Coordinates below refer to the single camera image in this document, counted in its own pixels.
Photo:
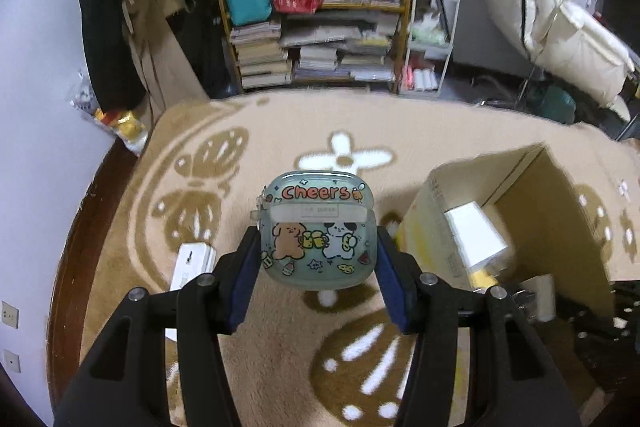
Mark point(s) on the plastic snack bag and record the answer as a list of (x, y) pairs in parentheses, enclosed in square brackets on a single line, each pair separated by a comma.
[(124, 124)]

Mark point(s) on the white rectangular wall device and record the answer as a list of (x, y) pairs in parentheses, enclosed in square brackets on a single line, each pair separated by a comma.
[(193, 260)]

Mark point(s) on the cartoon earbuds case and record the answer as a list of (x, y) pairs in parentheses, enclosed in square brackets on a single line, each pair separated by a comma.
[(318, 230)]

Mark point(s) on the green yellow oval remote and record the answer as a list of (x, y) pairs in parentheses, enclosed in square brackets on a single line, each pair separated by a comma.
[(482, 278)]

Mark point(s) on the black hanging coat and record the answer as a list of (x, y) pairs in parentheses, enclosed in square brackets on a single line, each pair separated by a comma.
[(111, 70)]

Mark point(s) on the small grey square charger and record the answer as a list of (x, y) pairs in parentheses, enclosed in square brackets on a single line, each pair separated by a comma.
[(543, 288)]

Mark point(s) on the wall socket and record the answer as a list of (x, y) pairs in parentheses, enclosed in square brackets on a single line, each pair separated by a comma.
[(10, 316), (12, 361)]

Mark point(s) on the wall socket lower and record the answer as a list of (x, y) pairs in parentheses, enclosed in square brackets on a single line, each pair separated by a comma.
[(12, 361)]

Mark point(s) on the cardboard box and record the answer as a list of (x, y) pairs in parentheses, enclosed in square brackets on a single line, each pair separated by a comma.
[(552, 225)]

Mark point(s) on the wall socket upper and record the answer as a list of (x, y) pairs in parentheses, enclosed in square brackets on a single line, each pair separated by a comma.
[(10, 316)]

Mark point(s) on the stack of books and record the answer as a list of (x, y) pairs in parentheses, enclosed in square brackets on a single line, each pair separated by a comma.
[(261, 60)]

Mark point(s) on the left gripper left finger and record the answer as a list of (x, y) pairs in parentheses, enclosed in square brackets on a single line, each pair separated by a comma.
[(122, 380)]

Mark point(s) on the large white power adapter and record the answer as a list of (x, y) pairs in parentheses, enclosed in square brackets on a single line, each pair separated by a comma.
[(477, 239)]

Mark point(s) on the white rolling cart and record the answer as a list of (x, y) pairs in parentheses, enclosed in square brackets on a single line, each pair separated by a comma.
[(431, 31)]

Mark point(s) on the cream duvet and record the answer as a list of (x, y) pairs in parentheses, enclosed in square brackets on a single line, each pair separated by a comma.
[(562, 38)]

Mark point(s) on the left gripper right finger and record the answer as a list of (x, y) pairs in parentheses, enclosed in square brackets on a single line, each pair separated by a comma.
[(513, 380)]

